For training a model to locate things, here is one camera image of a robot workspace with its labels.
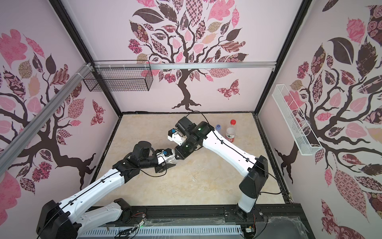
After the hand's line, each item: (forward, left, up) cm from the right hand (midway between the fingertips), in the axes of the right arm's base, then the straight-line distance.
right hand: (179, 157), depth 72 cm
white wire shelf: (+11, -64, +4) cm, 65 cm away
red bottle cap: (+22, -30, 0) cm, 38 cm away
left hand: (+2, +5, -6) cm, 8 cm away
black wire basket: (+64, +48, +8) cm, 80 cm away
